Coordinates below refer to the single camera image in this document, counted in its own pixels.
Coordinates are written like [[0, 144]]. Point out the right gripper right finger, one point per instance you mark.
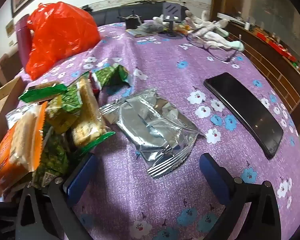
[[263, 218]]

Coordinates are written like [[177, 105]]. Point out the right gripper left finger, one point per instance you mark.
[[47, 213]]

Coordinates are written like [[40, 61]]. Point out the green pea snack bag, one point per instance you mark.
[[53, 160]]

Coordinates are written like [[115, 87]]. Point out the orange cracker pack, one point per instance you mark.
[[21, 147]]

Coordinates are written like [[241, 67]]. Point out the green cracker pack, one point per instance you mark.
[[90, 129], [43, 92]]

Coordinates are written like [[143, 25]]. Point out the silver foil snack pack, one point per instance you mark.
[[162, 135]]

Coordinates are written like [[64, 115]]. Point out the yellow snack bag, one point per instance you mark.
[[63, 110]]

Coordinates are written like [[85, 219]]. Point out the purple floral tablecloth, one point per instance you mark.
[[123, 201]]

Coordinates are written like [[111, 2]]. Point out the black smartphone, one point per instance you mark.
[[250, 111]]

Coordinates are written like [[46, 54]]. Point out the cardboard tray box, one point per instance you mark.
[[9, 94]]

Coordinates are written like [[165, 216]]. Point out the wooden side cabinet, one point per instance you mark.
[[278, 71]]

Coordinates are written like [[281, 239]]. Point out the small green snack packet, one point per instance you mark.
[[114, 75]]

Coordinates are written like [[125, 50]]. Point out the eyeglasses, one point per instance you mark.
[[218, 50]]

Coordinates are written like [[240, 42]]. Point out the red plastic bag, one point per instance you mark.
[[60, 30]]

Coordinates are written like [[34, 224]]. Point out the white gloves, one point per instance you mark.
[[202, 27]]

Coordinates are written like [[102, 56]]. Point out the purple thermos bottle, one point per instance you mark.
[[24, 39]]

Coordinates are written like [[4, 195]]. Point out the booklet on table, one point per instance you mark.
[[146, 29]]

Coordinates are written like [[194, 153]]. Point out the small black box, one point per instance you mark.
[[132, 21]]

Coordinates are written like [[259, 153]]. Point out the grey phone stand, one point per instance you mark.
[[172, 14]]

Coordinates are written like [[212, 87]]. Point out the black sofa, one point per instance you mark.
[[146, 10]]

